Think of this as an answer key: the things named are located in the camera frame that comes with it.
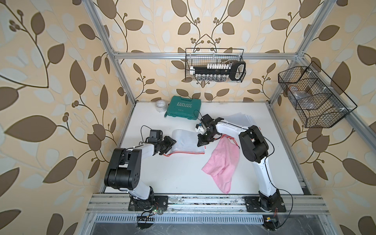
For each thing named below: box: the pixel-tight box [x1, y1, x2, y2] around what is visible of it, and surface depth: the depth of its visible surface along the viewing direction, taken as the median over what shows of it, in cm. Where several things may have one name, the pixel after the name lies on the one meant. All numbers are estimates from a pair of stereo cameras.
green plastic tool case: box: [164, 95, 202, 120], surface depth 114 cm
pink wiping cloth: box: [201, 134, 241, 195], surface depth 86 cm
